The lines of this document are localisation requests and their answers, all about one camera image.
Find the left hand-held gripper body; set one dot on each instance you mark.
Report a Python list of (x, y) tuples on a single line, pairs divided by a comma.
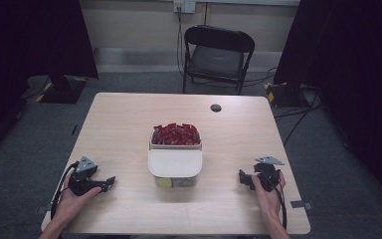
[(85, 167)]

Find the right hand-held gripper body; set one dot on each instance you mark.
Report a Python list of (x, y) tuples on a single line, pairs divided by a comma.
[(268, 174)]

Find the clear plastic box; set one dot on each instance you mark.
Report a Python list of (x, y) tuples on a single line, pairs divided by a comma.
[(184, 182)]

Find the white box lid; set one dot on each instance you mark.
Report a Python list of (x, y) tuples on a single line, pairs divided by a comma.
[(175, 163)]

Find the person's right hand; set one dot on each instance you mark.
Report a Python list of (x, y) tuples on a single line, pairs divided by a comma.
[(271, 202)]

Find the person's left hand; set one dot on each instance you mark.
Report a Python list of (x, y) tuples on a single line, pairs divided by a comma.
[(69, 205)]

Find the grey tape strip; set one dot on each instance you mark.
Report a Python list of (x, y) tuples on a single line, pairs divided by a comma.
[(301, 204), (43, 208)]

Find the yellow-green packet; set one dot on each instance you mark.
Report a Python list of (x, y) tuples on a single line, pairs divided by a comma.
[(163, 182)]

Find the pile of dark packets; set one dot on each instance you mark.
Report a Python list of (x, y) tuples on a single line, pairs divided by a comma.
[(184, 182)]

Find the black table grommet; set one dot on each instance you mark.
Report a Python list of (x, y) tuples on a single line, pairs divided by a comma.
[(216, 108)]

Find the black stand base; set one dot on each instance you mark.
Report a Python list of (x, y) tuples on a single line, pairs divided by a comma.
[(286, 94), (63, 89)]

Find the pile of red packets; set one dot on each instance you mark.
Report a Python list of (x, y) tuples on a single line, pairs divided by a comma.
[(175, 134)]

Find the black folding chair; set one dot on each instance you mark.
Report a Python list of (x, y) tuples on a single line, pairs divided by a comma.
[(216, 59)]

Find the dark curtain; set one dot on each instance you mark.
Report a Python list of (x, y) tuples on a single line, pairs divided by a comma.
[(23, 43), (354, 66)]

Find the white wall socket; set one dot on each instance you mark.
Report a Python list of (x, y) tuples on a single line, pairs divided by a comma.
[(184, 6)]

